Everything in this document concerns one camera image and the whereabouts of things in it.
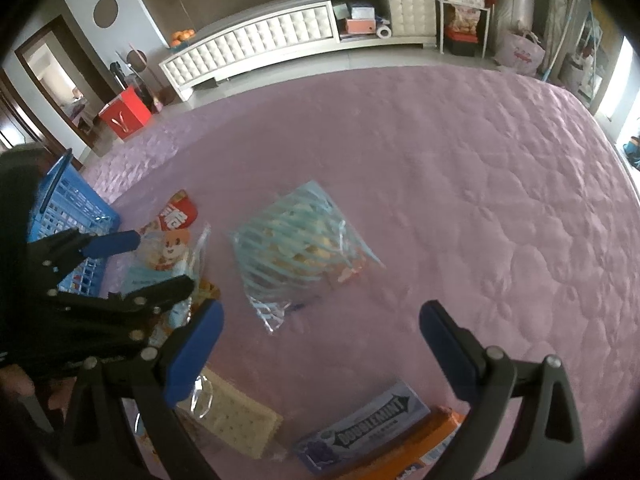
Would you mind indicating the blue plastic basket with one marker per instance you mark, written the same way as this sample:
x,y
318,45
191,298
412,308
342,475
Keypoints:
x,y
75,210

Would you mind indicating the white metal rack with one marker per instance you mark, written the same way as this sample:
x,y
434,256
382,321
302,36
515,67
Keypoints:
x,y
462,10

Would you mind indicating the dark wooden door frame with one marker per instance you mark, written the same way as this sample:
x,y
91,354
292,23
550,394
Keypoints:
x,y
30,55

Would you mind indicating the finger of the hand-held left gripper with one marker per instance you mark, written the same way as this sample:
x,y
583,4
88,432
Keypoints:
x,y
110,244
165,290

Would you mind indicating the pink quilted blanket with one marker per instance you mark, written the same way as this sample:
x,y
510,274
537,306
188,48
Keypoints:
x,y
450,185

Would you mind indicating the pile of oranges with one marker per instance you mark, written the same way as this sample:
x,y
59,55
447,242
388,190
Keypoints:
x,y
182,36

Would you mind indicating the red cartoon snack packet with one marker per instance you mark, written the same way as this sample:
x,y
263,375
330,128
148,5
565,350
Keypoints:
x,y
170,240

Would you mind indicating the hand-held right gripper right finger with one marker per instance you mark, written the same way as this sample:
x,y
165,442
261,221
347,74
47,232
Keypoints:
x,y
445,350

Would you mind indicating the white tufted TV cabinet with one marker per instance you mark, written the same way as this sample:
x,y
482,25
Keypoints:
x,y
260,35

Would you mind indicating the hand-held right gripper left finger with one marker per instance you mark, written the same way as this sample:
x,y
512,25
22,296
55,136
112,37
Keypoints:
x,y
200,345

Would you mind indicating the blue chewing gum packet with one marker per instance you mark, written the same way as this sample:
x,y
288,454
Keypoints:
x,y
360,430

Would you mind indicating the white paper roll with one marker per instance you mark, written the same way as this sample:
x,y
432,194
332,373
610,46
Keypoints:
x,y
384,31

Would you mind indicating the pink box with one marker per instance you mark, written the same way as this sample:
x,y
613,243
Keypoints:
x,y
360,26

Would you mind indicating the clear cracker packet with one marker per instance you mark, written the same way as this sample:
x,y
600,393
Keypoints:
x,y
235,415

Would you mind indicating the red paper bag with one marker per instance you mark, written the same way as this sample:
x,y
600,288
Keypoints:
x,y
125,112

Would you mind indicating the clear blue-striped snack bag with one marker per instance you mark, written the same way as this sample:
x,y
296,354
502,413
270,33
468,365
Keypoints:
x,y
295,250

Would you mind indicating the white shopping bag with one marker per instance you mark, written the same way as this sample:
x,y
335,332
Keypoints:
x,y
520,52

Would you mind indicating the small orange snack packet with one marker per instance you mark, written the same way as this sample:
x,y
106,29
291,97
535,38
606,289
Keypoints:
x,y
210,292

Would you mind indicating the round brown wall disc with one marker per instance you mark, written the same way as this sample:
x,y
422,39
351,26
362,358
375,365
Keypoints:
x,y
106,11

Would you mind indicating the long orange snack packet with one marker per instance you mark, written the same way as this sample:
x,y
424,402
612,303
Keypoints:
x,y
425,441

